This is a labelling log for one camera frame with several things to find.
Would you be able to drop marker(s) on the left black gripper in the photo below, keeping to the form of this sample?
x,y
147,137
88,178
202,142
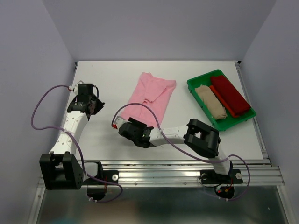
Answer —
x,y
99,105

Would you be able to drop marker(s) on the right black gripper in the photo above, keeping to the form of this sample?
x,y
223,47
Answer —
x,y
134,122

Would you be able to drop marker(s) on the pink t-shirt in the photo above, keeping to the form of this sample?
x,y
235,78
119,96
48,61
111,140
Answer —
x,y
152,92

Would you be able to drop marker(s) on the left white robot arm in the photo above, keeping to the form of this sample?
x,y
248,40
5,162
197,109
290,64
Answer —
x,y
60,168

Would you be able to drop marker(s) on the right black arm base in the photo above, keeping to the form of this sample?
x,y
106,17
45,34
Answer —
x,y
223,185

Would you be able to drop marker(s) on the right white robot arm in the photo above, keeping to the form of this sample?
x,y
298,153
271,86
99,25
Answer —
x,y
198,136

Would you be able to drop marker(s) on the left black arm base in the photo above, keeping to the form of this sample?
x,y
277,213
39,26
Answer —
x,y
98,180

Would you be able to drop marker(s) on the rolled beige t-shirt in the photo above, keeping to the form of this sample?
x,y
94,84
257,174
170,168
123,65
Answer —
x,y
209,99

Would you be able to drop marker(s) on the green plastic tray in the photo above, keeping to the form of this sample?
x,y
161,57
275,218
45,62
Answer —
x,y
222,124

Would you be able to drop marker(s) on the rolled red t-shirt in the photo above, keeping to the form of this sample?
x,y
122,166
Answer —
x,y
235,102

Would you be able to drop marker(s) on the aluminium rail frame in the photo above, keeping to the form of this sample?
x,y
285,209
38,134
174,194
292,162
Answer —
x,y
161,185

